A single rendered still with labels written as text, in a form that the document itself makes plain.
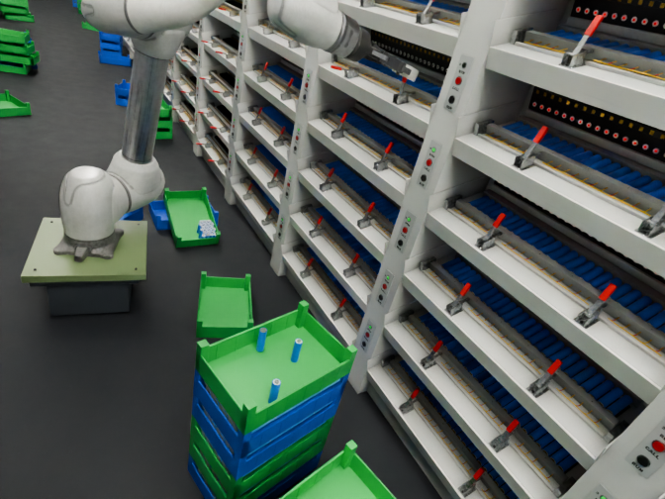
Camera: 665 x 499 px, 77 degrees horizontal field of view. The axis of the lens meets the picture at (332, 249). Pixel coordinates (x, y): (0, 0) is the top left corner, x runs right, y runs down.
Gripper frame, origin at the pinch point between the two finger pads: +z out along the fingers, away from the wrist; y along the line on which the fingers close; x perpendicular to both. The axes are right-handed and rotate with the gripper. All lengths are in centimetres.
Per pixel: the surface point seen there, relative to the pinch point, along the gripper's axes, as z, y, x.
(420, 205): 5.5, 22.3, -28.4
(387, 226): 15.9, 6.2, -42.9
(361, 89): 1.0, -16.0, -9.4
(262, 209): 24, -83, -84
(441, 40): -2.9, 10.6, 9.1
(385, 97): 2.1, -5.4, -8.4
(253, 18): 2, -114, -4
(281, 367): -27, 36, -70
